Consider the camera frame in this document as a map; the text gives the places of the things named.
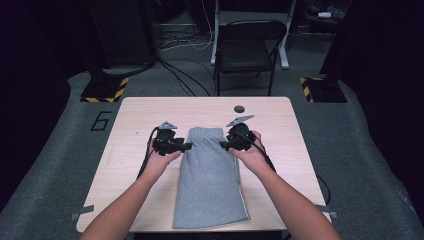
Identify right hand-held gripper cable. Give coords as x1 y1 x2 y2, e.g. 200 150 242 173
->
233 131 277 174

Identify black folding chair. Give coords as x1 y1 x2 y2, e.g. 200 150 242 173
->
213 19 288 98

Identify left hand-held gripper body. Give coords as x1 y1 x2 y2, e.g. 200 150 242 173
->
153 120 186 157

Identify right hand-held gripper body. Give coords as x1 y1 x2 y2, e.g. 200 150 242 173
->
226 114 257 152

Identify hand-held gripper cable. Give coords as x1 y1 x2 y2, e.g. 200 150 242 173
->
233 131 277 174
136 126 162 181

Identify gray tape strip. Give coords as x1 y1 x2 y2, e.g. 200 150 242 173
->
314 203 339 219
69 204 95 222

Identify white desk frame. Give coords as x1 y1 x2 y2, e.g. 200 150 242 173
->
209 0 298 70

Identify person's right hand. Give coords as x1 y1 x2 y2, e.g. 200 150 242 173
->
229 130 273 178

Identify black cable beside table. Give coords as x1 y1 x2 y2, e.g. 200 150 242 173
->
315 174 332 206

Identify gray shorts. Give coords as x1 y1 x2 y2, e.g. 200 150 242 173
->
172 126 251 230

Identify striped black stand base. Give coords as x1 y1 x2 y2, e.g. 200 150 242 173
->
299 76 348 104
79 75 130 104

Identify person's left hand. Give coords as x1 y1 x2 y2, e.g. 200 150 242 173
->
143 139 183 183

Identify left hand-held gripper cable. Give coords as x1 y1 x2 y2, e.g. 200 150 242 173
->
136 126 162 181

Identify bundle of floor cables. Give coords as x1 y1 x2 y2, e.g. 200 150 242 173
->
156 19 214 98

